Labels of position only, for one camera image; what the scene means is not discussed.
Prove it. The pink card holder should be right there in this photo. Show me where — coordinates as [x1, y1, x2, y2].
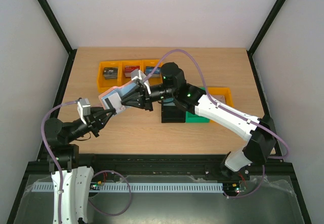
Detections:
[98, 81, 136, 115]

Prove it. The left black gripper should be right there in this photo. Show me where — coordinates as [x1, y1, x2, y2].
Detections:
[67, 107, 116, 142]

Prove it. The left black frame post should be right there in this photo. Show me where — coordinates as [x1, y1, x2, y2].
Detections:
[26, 0, 76, 55]

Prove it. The black card stack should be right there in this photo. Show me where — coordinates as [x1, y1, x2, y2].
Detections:
[102, 67, 118, 80]

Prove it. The yellow bin far right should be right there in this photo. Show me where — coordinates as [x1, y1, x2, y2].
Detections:
[207, 87, 234, 108]

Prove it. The red card stack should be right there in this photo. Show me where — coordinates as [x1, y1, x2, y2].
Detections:
[124, 65, 140, 78]

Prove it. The teal card stack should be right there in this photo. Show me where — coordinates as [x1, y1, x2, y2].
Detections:
[163, 101, 175, 106]

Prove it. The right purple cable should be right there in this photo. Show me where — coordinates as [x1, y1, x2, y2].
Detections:
[145, 49, 291, 200]

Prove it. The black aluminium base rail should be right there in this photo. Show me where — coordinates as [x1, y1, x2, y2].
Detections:
[23, 154, 297, 182]

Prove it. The white slotted cable duct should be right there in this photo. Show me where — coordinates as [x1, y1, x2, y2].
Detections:
[26, 181, 224, 193]

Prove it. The yellow bin left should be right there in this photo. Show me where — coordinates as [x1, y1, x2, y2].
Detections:
[97, 61, 122, 93]

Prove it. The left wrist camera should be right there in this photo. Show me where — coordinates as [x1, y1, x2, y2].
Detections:
[77, 98, 91, 124]

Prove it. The green bin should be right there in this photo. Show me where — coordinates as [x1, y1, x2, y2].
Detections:
[185, 86, 211, 124]

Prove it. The black frame post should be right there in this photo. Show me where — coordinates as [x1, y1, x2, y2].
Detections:
[26, 0, 76, 55]
[247, 0, 298, 55]

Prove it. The yellow bin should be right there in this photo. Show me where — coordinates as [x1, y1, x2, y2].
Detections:
[143, 59, 163, 85]
[207, 87, 234, 108]
[97, 61, 122, 93]
[121, 60, 143, 84]

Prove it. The pink card in bin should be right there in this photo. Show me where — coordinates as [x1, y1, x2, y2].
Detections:
[213, 95, 226, 104]

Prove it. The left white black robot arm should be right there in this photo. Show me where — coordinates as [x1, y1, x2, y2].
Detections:
[41, 107, 115, 223]

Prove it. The black bin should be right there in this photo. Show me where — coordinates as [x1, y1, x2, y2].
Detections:
[161, 101, 186, 123]

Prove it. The yellow bin middle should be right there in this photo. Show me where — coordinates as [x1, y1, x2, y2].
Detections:
[121, 60, 143, 84]

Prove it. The right black frame post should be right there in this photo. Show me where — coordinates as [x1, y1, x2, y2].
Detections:
[247, 0, 298, 55]

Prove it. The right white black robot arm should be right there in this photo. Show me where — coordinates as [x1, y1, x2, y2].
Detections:
[121, 62, 276, 180]

